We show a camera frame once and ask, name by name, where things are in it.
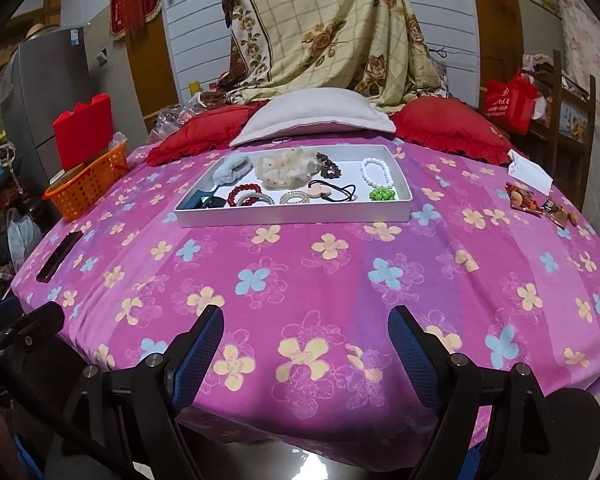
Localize white cardboard tray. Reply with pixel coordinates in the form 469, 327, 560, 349
174, 144, 412, 229

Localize dark snack packet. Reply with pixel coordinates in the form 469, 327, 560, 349
540, 197, 581, 227

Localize red snack packet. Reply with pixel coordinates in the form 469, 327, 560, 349
505, 181, 543, 211

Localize white pillow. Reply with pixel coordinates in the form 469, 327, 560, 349
228, 87, 397, 148

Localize black phone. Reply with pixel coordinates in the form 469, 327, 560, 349
36, 231, 83, 283

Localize light blue fuzzy scrunchie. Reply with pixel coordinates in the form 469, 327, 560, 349
211, 155, 252, 192

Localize crystal bracelet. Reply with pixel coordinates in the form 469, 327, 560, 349
236, 191, 273, 207

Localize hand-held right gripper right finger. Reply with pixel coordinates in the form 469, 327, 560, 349
387, 305, 553, 480

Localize red bead bracelet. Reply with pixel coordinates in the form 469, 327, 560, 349
226, 184, 261, 207

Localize cream mesh scrunchie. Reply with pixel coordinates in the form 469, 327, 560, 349
255, 150, 321, 189

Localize pink charm hair tie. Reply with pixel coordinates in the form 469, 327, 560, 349
307, 179, 358, 203

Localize white plastic bag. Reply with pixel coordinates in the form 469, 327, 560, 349
5, 207, 43, 271

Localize pink floral bedsheet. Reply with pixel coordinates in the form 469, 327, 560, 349
10, 132, 600, 461

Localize clear plastic bag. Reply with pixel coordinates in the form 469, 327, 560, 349
150, 105, 201, 143

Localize red ruffled pillow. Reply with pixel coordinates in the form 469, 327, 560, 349
146, 105, 268, 167
391, 96, 518, 156

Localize orange plastic basket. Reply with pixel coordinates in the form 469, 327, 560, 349
42, 141, 129, 222

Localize red box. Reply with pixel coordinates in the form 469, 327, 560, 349
53, 93, 115, 171

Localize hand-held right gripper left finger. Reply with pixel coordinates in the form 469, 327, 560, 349
55, 305, 226, 480

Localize white paper packet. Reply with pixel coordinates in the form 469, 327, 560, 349
507, 149, 555, 195

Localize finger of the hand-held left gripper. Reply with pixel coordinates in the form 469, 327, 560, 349
0, 302, 66, 361

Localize grey refrigerator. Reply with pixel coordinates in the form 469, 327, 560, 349
2, 25, 151, 186

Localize cream floral blanket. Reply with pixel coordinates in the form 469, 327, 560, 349
200, 0, 448, 111

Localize white bead bracelet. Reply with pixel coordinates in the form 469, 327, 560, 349
360, 157, 393, 188

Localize red shopping bag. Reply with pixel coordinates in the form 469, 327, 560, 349
482, 69, 538, 136

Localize blue hair claw clip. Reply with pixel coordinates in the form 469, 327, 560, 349
187, 187, 226, 211

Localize brown bead bracelet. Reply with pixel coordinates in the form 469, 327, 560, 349
315, 151, 343, 181

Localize wooden chair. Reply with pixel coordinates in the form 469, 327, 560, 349
522, 50, 598, 196

